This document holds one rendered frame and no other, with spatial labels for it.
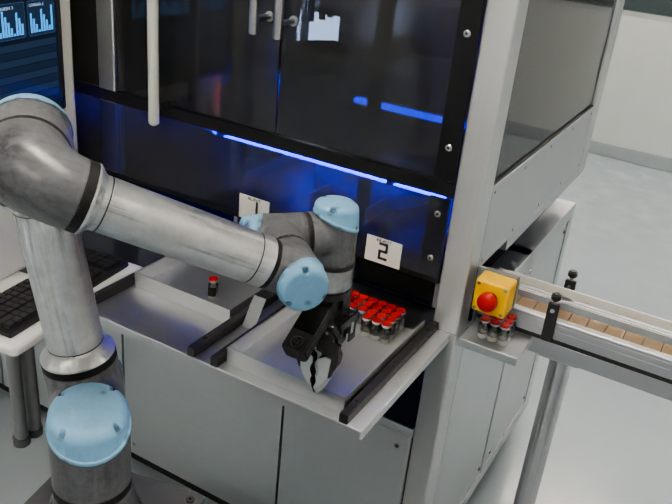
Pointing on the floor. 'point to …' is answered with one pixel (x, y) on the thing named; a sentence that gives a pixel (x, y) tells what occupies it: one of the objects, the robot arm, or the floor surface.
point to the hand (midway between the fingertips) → (313, 388)
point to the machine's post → (466, 235)
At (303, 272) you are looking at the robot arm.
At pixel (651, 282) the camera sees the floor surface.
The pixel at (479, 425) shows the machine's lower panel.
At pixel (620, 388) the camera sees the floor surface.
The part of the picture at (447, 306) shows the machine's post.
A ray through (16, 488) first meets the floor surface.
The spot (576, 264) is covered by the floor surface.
